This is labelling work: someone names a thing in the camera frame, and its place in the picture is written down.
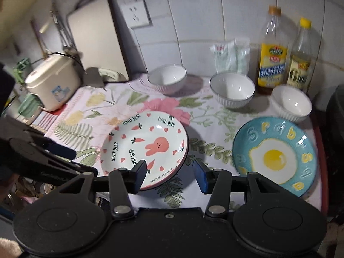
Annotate yellow cap vinegar bottle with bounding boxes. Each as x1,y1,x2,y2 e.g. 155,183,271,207
286,17,313,93

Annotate grey plastic object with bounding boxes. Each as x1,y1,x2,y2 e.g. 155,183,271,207
82,67,128,88

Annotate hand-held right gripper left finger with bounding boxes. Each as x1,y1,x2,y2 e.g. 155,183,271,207
58,160,147,219

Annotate green plastic cup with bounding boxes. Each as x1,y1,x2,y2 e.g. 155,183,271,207
18,94,41,119

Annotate blue fried egg plate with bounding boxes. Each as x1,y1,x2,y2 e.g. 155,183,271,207
232,116,317,198

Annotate orange cap oil bottle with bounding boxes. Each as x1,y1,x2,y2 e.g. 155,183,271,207
257,5,289,94

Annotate hanging metal utensils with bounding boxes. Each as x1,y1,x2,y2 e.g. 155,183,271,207
50,0,74,49

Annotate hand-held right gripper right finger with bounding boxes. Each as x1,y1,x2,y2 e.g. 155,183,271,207
193,159,272,218

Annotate red striped cloth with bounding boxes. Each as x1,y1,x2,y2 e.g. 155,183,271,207
34,105,69,136

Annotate black cooking pot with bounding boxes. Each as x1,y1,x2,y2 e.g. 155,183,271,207
326,84,344,218

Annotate cream rice cooker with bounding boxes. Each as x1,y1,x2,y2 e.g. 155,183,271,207
25,53,82,112

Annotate white bunny print plate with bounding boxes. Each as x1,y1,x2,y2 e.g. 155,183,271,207
100,111,189,191

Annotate white wall socket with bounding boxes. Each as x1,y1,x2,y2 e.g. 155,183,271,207
120,0,151,29

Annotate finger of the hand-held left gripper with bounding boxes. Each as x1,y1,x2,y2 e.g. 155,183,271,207
8,137,99,186
0,115,77,160

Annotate white seasoning packet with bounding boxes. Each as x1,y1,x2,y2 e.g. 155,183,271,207
234,38,251,75
210,43,237,75

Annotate floral tablecloth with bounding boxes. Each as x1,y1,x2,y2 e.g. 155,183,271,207
43,74,323,213

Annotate white ribbed bowl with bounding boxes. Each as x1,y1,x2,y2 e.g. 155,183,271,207
147,64,187,94
269,84,313,123
210,72,255,110

